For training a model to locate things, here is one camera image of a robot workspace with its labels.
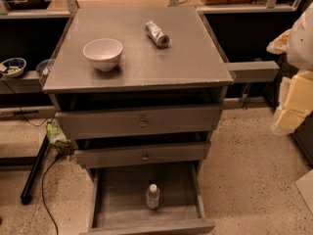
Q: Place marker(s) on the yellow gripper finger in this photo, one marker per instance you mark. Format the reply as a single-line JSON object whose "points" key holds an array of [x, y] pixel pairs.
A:
{"points": [[295, 103]]}

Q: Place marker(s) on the clear plastic bottle white cap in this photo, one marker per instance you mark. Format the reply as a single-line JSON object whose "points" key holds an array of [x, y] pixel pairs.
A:
{"points": [[152, 197]]}

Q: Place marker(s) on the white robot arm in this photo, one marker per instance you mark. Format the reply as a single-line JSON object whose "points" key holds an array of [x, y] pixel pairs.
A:
{"points": [[297, 42]]}

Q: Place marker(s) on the grey top drawer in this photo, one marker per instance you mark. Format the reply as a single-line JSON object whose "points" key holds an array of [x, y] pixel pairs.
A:
{"points": [[139, 121]]}

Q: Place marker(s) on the grey drawer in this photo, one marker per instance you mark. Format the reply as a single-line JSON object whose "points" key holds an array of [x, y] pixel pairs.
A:
{"points": [[143, 155], [119, 201], [139, 121]]}

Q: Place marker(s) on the grey drawer cabinet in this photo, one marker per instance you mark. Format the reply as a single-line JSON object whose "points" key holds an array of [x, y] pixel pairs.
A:
{"points": [[189, 71]]}

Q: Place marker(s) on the grey middle drawer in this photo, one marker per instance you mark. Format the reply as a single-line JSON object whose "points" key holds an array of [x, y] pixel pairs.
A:
{"points": [[143, 155]]}

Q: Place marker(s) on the grey bottom drawer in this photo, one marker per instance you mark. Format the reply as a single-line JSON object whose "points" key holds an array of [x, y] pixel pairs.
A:
{"points": [[119, 201]]}

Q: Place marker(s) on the grey side shelf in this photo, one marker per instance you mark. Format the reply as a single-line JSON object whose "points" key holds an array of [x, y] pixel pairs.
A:
{"points": [[250, 72]]}

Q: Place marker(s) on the dark cabinet at right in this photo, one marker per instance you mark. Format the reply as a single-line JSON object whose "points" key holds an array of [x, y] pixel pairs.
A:
{"points": [[303, 136]]}

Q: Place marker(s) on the silver crushed can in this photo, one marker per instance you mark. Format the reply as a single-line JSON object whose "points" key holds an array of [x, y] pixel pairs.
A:
{"points": [[160, 39]]}

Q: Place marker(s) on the white ceramic bowl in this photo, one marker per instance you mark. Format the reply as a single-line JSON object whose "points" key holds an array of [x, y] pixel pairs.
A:
{"points": [[103, 54]]}

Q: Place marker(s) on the green snack bag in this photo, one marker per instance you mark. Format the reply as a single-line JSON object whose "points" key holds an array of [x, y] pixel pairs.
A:
{"points": [[56, 136]]}

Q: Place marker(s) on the small glass bowl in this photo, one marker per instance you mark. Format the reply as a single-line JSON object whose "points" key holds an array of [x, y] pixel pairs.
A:
{"points": [[44, 67]]}

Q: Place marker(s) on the grey left bench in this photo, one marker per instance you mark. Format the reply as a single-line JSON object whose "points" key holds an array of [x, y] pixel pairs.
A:
{"points": [[28, 82]]}

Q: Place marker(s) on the blue patterned bowl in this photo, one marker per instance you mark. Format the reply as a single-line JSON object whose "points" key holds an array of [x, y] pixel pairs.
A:
{"points": [[13, 67]]}

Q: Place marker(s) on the black metal bar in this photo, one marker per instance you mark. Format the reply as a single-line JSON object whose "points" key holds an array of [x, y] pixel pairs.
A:
{"points": [[26, 192]]}

